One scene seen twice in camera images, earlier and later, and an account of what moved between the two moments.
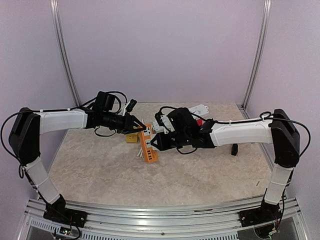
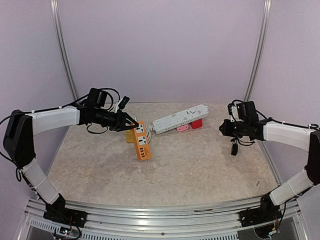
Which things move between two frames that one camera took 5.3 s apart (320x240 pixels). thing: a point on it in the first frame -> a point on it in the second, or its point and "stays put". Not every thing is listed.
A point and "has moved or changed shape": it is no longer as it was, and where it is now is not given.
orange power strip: [150, 156] has moved or changed shape
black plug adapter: [164, 110] -> [232, 109]
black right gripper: [162, 145] -> [226, 130]
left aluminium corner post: [55, 13] stays put
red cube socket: [200, 122] stays put
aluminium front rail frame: [163, 223] stays put
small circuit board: [65, 230] stays put
